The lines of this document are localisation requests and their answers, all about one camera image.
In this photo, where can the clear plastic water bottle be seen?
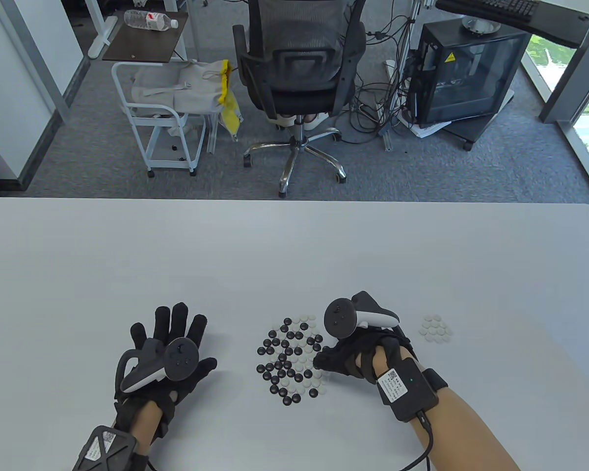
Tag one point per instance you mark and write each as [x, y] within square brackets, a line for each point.
[147, 19]

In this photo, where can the white papers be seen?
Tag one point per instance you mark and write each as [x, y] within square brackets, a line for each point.
[427, 130]

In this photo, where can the black white hand controller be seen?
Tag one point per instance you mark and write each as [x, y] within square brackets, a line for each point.
[181, 358]
[341, 316]

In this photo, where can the black rolling platform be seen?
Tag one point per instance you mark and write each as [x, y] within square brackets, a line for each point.
[471, 128]

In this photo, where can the black keyboard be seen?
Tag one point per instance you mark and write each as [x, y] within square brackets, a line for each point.
[513, 7]

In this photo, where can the white desk leg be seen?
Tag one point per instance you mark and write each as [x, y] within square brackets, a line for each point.
[103, 39]

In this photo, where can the aluminium profile stand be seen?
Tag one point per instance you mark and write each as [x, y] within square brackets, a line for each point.
[388, 140]

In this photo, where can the pile of mixed go stones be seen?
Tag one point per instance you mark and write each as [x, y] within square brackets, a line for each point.
[288, 321]

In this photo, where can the person's right forearm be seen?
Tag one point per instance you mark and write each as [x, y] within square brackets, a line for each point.
[466, 431]

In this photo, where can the grey fabric bag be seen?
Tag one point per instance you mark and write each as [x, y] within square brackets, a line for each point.
[196, 88]

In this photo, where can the black desk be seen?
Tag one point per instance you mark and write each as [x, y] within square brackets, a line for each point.
[554, 24]

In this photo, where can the person's left hand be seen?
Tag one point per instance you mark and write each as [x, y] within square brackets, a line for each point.
[167, 323]

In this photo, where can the black boxed wrist camera module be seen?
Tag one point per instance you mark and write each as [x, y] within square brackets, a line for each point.
[412, 392]

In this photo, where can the white metal cart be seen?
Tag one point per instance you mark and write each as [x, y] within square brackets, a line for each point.
[167, 159]

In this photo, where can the white bowl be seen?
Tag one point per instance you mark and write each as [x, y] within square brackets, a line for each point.
[481, 27]

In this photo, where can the group of white go stones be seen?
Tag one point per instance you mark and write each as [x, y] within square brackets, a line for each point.
[436, 327]

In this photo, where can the black computer tower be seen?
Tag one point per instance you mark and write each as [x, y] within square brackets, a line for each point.
[471, 73]

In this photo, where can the small brown side table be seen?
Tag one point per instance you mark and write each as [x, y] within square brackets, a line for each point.
[142, 46]

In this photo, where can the black framed wrist camera module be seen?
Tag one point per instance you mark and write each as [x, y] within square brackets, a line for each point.
[102, 446]

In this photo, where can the yellow plastic bag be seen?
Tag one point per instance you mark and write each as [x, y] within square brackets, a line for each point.
[230, 115]

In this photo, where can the black mesh office chair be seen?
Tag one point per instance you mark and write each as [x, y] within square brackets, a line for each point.
[299, 98]

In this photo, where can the person's right hand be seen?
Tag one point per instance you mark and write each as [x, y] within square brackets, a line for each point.
[343, 355]

